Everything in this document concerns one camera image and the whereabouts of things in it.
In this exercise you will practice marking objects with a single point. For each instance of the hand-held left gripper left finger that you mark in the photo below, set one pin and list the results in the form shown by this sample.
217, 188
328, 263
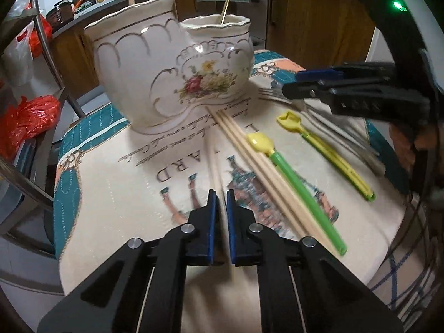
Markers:
212, 229

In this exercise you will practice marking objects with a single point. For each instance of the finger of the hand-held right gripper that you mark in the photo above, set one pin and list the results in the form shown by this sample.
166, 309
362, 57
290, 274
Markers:
364, 97
333, 73

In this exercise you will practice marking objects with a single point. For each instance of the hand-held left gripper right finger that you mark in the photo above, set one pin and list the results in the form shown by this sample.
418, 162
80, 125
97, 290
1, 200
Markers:
231, 229

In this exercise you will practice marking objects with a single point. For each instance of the silver fork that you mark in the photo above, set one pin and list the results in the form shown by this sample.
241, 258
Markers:
347, 133
277, 97

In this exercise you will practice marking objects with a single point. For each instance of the yellow green plastic fork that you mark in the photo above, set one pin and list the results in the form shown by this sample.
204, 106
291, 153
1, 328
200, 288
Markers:
333, 156

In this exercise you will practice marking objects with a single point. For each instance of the white floral ceramic utensil holder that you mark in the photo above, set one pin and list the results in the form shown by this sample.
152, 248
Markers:
138, 76

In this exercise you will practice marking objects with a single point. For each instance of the person's right hand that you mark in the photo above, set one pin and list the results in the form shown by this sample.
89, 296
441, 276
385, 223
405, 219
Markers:
400, 145

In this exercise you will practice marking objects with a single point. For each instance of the wooden kitchen cabinets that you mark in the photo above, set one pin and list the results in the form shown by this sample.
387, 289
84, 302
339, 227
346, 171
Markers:
312, 24

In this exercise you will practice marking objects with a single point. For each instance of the green spoon with yellow head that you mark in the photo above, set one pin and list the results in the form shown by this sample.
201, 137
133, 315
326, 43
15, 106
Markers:
298, 190

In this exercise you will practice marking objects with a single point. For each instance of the printed quilted placemat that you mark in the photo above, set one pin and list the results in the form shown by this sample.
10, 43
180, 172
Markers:
121, 197

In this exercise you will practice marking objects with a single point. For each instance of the built-in oven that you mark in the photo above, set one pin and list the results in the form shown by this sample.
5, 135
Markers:
242, 17

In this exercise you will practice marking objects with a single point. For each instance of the blue plaid cloth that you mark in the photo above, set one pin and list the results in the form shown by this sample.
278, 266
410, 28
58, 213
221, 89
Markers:
399, 277

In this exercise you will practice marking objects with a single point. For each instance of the metal shelf rack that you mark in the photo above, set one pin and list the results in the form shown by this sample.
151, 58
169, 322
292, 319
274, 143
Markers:
24, 184

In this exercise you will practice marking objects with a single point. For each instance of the large red plastic bag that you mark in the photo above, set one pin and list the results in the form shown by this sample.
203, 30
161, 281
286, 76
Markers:
27, 121

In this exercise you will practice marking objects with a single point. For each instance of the small red plastic bag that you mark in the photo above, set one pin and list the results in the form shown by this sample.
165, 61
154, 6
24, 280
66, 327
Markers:
40, 38

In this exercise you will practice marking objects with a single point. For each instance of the white plastic bag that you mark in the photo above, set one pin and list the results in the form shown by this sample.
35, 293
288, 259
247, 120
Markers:
19, 59

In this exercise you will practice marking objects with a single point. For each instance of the orange package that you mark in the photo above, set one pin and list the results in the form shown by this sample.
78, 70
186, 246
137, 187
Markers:
83, 4

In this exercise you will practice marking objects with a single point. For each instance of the brown pressure cooker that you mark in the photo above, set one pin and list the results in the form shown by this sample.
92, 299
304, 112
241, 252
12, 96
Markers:
60, 14

